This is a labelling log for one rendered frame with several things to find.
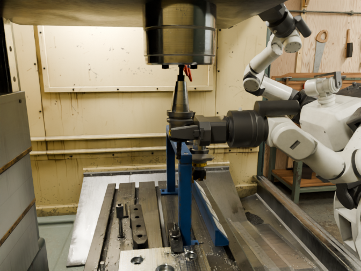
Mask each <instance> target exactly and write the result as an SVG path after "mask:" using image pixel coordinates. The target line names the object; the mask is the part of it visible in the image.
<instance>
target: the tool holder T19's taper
mask: <svg viewBox="0 0 361 271"><path fill-rule="evenodd" d="M170 111H172V112H190V108H189V98H188V92H187V82H186V81H175V86H174V93H173V97H172V103H171V109H170Z"/></svg>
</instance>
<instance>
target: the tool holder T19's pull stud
mask: <svg viewBox="0 0 361 271"><path fill-rule="evenodd" d="M178 67H179V75H177V81H185V75H183V70H184V67H185V65H178Z"/></svg>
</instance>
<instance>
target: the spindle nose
mask: <svg viewBox="0 0 361 271"><path fill-rule="evenodd" d="M216 9H217V6H216V5H215V4H213V3H210V2H206V1H199V0H159V1H153V2H149V3H146V4H144V5H143V6H142V26H143V56H144V57H145V64H146V65H154V66H161V65H169V66H177V65H185V66H189V65H198V66H205V65H213V64H214V57H215V49H216V32H215V31H216Z"/></svg>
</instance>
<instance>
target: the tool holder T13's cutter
mask: <svg viewBox="0 0 361 271"><path fill-rule="evenodd" d="M192 179H193V180H197V179H198V181H203V179H206V171H205V170H195V169H194V170H193V171H192Z"/></svg>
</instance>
